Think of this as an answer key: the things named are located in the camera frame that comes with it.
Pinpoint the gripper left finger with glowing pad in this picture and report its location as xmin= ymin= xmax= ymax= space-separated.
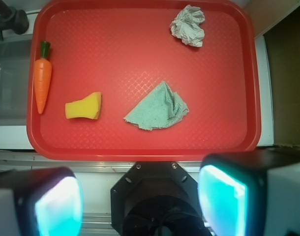
xmin=0 ymin=167 xmax=84 ymax=236

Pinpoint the red plastic tray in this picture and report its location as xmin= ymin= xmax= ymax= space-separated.
xmin=27 ymin=0 xmax=261 ymax=161

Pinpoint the yellow sponge piece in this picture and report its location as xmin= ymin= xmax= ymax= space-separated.
xmin=65 ymin=92 xmax=102 ymax=119

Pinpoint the green cloth sponge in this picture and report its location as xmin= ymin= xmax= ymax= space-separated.
xmin=123 ymin=81 xmax=189 ymax=131

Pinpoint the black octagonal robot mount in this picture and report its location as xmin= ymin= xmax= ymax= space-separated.
xmin=110 ymin=162 xmax=211 ymax=236

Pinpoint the crumpled white paper towel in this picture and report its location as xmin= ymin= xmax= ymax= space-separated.
xmin=170 ymin=5 xmax=206 ymax=48

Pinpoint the orange toy carrot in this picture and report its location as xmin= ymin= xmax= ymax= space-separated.
xmin=33 ymin=41 xmax=52 ymax=114

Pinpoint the metal sink basin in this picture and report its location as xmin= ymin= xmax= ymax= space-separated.
xmin=0 ymin=35 xmax=32 ymax=126

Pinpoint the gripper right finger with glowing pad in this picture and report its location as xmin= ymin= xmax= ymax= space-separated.
xmin=198 ymin=148 xmax=300 ymax=236

